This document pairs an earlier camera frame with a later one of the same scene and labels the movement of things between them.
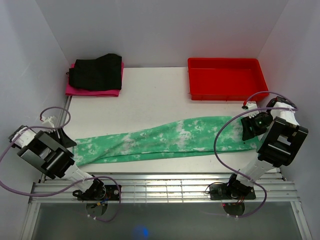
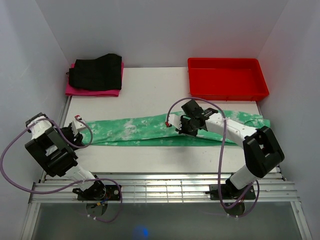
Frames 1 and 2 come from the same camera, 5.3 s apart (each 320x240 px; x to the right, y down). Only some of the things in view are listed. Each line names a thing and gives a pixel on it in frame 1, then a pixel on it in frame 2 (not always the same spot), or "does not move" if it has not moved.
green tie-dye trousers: x=196 y=135 -> x=160 y=129
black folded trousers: x=104 y=73 does not move
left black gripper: x=65 y=140 -> x=78 y=141
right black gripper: x=246 y=122 -> x=182 y=130
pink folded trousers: x=72 y=91 does not move
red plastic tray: x=226 y=79 does not move
